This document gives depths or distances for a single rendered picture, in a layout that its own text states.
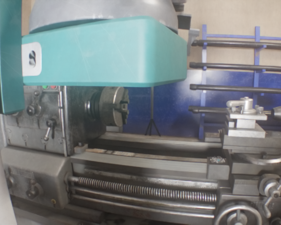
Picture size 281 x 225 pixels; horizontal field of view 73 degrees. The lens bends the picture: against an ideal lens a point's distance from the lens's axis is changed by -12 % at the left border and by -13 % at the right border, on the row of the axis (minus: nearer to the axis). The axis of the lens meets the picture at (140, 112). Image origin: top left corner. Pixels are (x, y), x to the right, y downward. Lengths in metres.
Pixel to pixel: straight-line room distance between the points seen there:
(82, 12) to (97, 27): 0.02
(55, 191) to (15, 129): 0.49
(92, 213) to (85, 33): 1.25
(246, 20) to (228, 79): 1.19
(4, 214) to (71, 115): 0.96
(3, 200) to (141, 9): 0.25
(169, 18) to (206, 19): 4.12
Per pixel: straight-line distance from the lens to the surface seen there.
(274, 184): 0.93
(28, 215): 1.54
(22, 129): 1.43
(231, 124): 1.00
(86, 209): 1.43
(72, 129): 1.21
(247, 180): 0.96
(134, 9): 0.20
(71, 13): 0.20
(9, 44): 0.26
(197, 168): 1.10
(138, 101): 4.42
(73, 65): 0.21
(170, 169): 1.10
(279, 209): 1.10
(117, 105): 1.20
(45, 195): 1.32
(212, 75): 4.24
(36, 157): 1.34
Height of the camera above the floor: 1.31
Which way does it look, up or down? 11 degrees down
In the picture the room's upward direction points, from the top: straight up
